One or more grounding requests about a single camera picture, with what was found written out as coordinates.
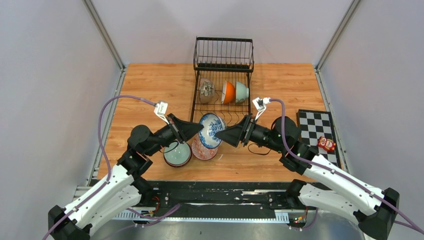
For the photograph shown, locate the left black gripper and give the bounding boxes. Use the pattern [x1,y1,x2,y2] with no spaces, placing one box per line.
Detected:
[145,113,204,157]

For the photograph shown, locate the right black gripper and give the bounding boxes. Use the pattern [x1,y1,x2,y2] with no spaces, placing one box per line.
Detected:
[214,113,285,154]

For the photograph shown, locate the blue floral bowl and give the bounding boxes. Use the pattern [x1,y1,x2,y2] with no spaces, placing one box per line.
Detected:
[198,113,226,149]

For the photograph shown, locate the red white patterned bowl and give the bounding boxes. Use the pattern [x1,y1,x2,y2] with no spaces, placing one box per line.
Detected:
[191,134,218,161]

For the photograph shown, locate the celadon bowl brown rim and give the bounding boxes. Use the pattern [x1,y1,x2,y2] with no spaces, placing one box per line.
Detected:
[235,81,249,104]

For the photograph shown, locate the beige bowl black rim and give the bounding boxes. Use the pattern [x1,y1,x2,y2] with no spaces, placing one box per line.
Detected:
[199,77,215,104]

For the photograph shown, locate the black wire dish rack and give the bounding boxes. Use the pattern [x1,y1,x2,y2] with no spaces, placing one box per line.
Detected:
[190,36,255,126]

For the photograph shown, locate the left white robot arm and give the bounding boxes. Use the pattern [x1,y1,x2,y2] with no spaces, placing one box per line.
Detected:
[47,113,204,240]

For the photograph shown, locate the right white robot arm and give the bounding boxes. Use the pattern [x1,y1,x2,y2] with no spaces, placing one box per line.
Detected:
[215,115,400,240]

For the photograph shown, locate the celadon bowl black rim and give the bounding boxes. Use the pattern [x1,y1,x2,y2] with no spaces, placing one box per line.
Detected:
[163,141,192,167]

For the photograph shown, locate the black white checkerboard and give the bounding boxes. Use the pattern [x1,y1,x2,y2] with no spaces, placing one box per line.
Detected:
[296,109,342,168]

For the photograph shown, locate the red owl toy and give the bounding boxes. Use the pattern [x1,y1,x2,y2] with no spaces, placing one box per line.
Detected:
[317,136,336,152]

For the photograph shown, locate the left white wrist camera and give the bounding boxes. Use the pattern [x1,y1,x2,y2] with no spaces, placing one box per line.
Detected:
[154,101,169,125]

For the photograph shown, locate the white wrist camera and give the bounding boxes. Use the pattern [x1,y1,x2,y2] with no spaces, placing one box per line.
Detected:
[154,101,169,125]
[252,97,271,121]

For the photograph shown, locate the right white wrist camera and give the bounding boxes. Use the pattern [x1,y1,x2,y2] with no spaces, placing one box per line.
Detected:
[252,97,271,121]

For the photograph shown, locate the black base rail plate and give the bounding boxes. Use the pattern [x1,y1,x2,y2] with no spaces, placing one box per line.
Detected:
[133,181,315,220]

